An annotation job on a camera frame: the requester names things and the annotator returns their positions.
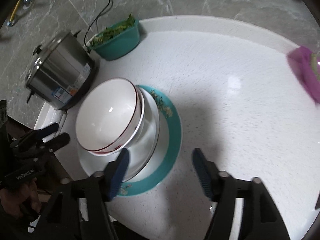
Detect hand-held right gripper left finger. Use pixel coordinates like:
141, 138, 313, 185
32, 148, 130, 240

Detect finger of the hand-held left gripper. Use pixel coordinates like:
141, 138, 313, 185
17, 132, 70, 160
14, 123, 59, 148

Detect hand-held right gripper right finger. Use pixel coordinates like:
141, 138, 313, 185
192, 148, 292, 240

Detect large white plate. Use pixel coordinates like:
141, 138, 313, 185
78, 89, 161, 182

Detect teal floral plate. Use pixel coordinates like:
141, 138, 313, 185
115, 84, 183, 197

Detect red floral white bowl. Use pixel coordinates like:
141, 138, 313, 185
75, 78, 141, 157

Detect small white bowl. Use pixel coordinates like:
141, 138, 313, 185
130, 85, 146, 147

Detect person's left forearm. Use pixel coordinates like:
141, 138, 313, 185
0, 205, 38, 240

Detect person's left hand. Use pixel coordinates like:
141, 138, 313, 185
0, 180, 42, 218

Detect steel rice cooker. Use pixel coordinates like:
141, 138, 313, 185
25, 30, 98, 110

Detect teal plastic bowl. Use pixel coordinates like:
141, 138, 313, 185
89, 17, 140, 61

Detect leafy greens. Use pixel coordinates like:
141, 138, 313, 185
90, 14, 137, 47

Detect purple plastic bowl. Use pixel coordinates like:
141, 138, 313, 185
287, 46, 320, 108

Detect green vegetable piece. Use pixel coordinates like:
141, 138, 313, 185
310, 52, 320, 75

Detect yellow hose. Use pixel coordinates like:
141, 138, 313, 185
6, 0, 24, 28

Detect black power cable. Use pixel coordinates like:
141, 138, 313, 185
84, 0, 112, 53

